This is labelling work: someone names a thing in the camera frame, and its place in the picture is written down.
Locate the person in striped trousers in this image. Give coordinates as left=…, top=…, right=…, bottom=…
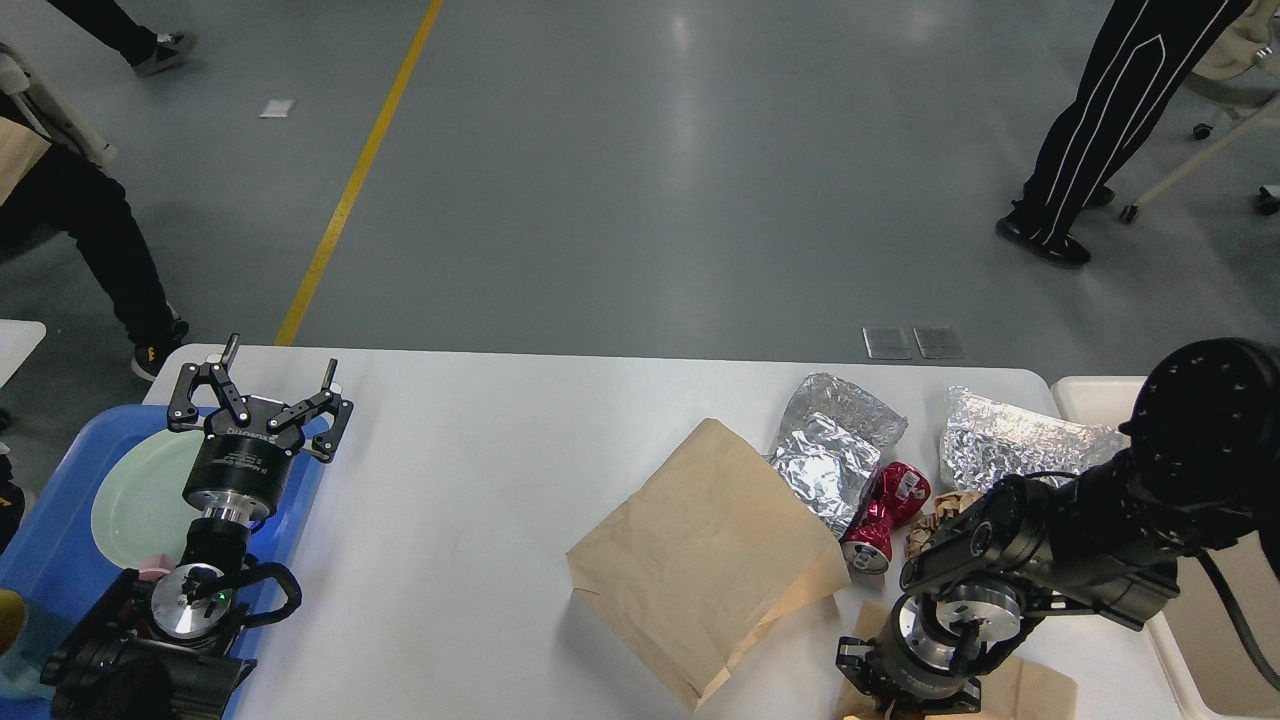
left=995, top=1, right=1251, bottom=268

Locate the floor plate right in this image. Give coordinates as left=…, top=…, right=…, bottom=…
left=911, top=325, right=966, bottom=360

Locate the pink ribbed mug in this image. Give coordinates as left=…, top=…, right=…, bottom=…
left=138, top=553, right=177, bottom=582

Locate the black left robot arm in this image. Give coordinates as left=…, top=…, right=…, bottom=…
left=41, top=334, right=355, bottom=719

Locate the crushed red can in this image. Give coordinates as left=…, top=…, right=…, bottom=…
left=838, top=462, right=932, bottom=575

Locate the crumpled foil right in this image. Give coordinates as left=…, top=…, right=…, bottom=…
left=940, top=386, right=1128, bottom=492

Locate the beige plastic bin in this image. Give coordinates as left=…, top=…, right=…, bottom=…
left=1051, top=375, right=1279, bottom=719

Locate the floor plate left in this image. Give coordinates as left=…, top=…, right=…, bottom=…
left=861, top=325, right=914, bottom=361

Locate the chair with beige jacket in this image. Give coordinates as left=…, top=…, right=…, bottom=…
left=1, top=44, right=118, bottom=168

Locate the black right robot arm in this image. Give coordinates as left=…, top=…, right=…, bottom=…
left=836, top=338, right=1279, bottom=719

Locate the paper bag held by person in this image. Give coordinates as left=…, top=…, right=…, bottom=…
left=0, top=117, right=52, bottom=204

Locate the crumpled foil left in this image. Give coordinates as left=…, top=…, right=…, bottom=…
left=765, top=373, right=909, bottom=538

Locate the passerby shoe top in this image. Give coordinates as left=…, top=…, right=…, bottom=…
left=45, top=0, right=198, bottom=79

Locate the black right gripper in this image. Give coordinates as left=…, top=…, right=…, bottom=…
left=836, top=591, right=1023, bottom=716

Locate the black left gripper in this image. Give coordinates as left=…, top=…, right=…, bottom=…
left=165, top=333, right=355, bottom=523

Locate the white side table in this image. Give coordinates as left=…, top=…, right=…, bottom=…
left=0, top=319, right=46, bottom=386

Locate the large brown paper bag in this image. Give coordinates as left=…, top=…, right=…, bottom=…
left=567, top=418, right=850, bottom=711

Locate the crumpled foil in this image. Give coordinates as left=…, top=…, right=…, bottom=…
left=765, top=373, right=909, bottom=538
left=940, top=386, right=1128, bottom=492

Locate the floor plate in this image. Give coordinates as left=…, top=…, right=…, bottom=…
left=861, top=325, right=914, bottom=361
left=911, top=325, right=966, bottom=360

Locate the dark teal mug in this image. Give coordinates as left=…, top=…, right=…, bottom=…
left=1, top=589, right=73, bottom=701

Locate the person in black left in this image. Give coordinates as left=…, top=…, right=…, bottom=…
left=1, top=97, right=189, bottom=380

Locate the crumpled brown paper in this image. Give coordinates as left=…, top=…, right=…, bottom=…
left=905, top=491, right=984, bottom=559

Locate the light green plate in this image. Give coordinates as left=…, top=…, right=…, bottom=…
left=91, top=430, right=204, bottom=569

